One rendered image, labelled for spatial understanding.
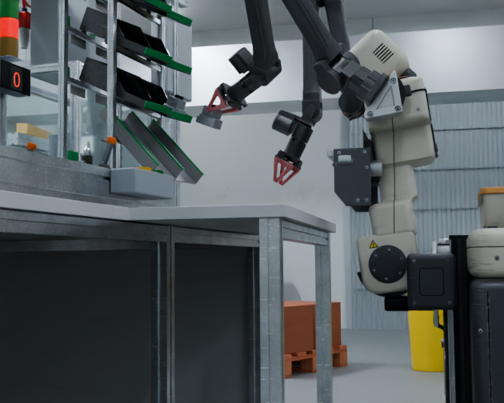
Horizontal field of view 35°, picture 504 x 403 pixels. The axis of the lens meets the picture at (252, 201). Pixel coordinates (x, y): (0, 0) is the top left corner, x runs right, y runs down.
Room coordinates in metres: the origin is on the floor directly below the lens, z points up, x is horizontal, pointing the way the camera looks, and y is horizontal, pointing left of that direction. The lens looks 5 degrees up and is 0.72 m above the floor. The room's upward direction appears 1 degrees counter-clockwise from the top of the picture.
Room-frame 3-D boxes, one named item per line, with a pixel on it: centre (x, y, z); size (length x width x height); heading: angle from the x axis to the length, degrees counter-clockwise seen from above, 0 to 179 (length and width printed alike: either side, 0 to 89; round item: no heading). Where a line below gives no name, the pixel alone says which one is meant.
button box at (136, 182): (2.01, 0.27, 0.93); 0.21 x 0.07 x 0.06; 160
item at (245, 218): (2.28, 0.17, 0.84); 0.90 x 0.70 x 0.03; 167
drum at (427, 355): (5.66, -1.25, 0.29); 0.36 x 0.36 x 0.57
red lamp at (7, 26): (2.03, 0.62, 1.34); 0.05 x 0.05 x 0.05
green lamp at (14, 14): (2.03, 0.62, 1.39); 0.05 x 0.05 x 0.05
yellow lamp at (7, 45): (2.03, 0.62, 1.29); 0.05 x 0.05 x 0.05
